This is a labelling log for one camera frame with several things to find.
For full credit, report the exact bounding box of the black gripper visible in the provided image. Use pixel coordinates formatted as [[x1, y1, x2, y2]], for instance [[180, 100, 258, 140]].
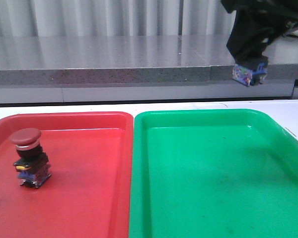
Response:
[[221, 0, 298, 62]]

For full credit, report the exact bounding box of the green mushroom push button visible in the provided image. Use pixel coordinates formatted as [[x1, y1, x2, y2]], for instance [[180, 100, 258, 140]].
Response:
[[232, 56, 268, 87]]

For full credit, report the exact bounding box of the red mushroom push button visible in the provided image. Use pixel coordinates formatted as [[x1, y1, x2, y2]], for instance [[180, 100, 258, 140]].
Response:
[[9, 128, 51, 189]]

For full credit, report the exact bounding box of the green plastic tray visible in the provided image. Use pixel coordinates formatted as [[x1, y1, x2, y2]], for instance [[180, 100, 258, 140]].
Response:
[[129, 109, 298, 238]]

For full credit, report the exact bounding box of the red plastic tray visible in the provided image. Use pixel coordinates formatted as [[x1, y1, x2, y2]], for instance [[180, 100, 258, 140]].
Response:
[[0, 112, 134, 238]]

